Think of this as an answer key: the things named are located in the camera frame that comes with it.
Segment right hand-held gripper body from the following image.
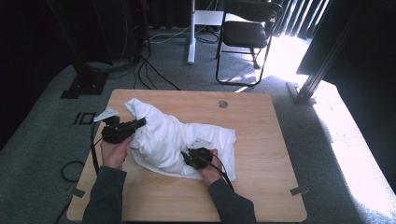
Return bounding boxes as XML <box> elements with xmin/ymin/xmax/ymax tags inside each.
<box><xmin>186</xmin><ymin>137</ymin><xmax>215</xmax><ymax>171</ymax></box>

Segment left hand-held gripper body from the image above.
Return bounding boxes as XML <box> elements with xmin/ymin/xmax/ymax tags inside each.
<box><xmin>92</xmin><ymin>106</ymin><xmax>138</xmax><ymax>145</ymax></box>

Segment white skirt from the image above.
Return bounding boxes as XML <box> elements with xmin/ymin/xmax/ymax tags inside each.
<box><xmin>123</xmin><ymin>97</ymin><xmax>238</xmax><ymax>182</ymax></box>

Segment person's right hand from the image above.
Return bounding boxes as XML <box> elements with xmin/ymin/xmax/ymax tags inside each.
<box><xmin>198</xmin><ymin>148</ymin><xmax>225</xmax><ymax>187</ymax></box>

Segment person's left hand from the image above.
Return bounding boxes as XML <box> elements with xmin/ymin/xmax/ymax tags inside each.
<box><xmin>99</xmin><ymin>133</ymin><xmax>135</xmax><ymax>171</ymax></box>

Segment black metal stand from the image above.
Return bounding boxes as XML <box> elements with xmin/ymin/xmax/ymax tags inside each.
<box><xmin>46</xmin><ymin>0</ymin><xmax>110</xmax><ymax>100</ymax></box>

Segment aluminium profile stand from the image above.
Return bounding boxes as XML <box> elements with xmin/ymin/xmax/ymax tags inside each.
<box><xmin>286</xmin><ymin>0</ymin><xmax>366</xmax><ymax>105</ymax></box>

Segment black folding chair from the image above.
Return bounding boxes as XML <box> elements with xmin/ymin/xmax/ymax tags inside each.
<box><xmin>215</xmin><ymin>0</ymin><xmax>285</xmax><ymax>87</ymax></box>

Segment vertical window blinds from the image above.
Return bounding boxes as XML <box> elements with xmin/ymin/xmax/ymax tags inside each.
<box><xmin>274</xmin><ymin>0</ymin><xmax>332</xmax><ymax>40</ymax></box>

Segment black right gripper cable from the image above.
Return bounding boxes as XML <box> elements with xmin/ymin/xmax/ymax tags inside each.
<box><xmin>201</xmin><ymin>154</ymin><xmax>235</xmax><ymax>192</ymax></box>

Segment black floor cables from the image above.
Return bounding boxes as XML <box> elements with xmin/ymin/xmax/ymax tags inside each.
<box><xmin>133</xmin><ymin>54</ymin><xmax>182</xmax><ymax>91</ymax></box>

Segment white floor cable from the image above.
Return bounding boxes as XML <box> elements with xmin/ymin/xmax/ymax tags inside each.
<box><xmin>148</xmin><ymin>25</ymin><xmax>191</xmax><ymax>45</ymax></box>

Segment white desk frame leg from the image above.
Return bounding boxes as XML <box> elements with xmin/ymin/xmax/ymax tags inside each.
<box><xmin>187</xmin><ymin>0</ymin><xmax>250</xmax><ymax>65</ymax></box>

